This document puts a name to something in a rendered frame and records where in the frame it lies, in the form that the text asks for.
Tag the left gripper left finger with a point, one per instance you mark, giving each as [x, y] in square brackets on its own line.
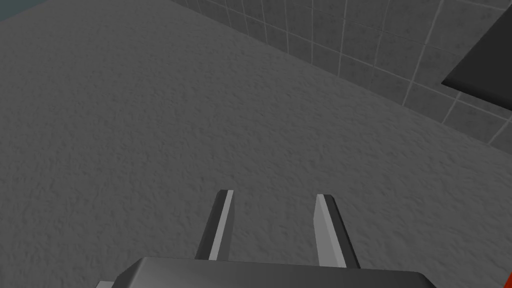
[218, 228]

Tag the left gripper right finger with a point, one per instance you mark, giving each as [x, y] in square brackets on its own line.
[332, 236]

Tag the black flat panel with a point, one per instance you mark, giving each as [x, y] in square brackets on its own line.
[486, 64]

